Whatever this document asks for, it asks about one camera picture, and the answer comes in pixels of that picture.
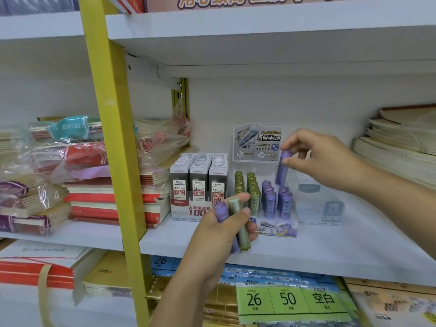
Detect person's right hand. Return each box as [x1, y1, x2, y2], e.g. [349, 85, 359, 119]
[280, 128, 370, 198]

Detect person's left hand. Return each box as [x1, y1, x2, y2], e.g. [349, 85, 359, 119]
[178, 207, 258, 297]

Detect rows of lead tubes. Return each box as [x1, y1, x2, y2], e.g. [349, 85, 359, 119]
[233, 171, 293, 220]

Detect rows of lead cases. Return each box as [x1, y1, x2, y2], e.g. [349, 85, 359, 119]
[169, 153, 229, 203]

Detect person's right forearm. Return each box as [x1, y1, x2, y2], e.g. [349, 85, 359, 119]
[352, 165, 436, 259]

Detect person's left forearm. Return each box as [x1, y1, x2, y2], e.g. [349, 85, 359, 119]
[149, 268, 222, 327]

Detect clear box with blue label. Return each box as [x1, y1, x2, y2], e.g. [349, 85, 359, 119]
[296, 173, 345, 226]

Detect clear display of green purple tubes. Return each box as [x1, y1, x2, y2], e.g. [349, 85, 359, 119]
[231, 123, 300, 238]

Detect stack of gold paper packs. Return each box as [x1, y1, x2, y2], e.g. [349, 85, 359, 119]
[146, 275, 239, 327]

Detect stack of blue paper packs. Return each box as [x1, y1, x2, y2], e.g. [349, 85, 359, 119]
[151, 255, 338, 290]

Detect beige notebook stack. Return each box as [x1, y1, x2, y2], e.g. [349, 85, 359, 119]
[342, 277, 436, 327]
[352, 104, 436, 191]

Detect yellow notebook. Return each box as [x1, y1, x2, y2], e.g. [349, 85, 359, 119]
[83, 250, 134, 298]

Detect crumpled plastic-wrapped notebook pack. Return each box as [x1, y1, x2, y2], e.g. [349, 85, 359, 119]
[133, 100, 191, 167]

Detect red-spine notebook stack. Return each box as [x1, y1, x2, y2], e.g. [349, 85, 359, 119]
[63, 166, 171, 229]

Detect pink paper sheet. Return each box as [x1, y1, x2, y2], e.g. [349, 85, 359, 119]
[73, 165, 111, 181]

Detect wrapped red-band notebook pack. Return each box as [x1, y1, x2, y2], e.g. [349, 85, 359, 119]
[30, 141, 109, 174]

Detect red white receipt book bundle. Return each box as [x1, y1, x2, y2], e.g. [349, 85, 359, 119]
[0, 240, 106, 290]

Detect wrapped purple-band notebook stack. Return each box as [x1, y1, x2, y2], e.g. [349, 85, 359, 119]
[0, 170, 72, 236]

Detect wrapped teal-band notebook pack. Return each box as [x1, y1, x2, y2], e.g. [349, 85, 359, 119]
[29, 114, 103, 142]

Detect wrapped red-band notebook stack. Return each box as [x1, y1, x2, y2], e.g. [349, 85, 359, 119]
[0, 131, 18, 164]

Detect orange pink sign board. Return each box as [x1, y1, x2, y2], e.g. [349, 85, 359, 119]
[144, 0, 382, 13]

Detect red white striped pack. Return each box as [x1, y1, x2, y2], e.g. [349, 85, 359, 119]
[105, 0, 145, 14]

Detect clear pen packs red label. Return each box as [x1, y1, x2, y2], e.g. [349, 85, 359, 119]
[0, 0, 81, 16]

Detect yellow shelf post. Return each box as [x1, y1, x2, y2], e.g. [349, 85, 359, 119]
[77, 0, 154, 327]

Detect yellow slotted bracket rail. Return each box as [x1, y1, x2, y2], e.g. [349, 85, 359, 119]
[171, 78, 190, 119]

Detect beige paper strap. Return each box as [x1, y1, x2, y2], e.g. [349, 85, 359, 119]
[37, 263, 55, 327]

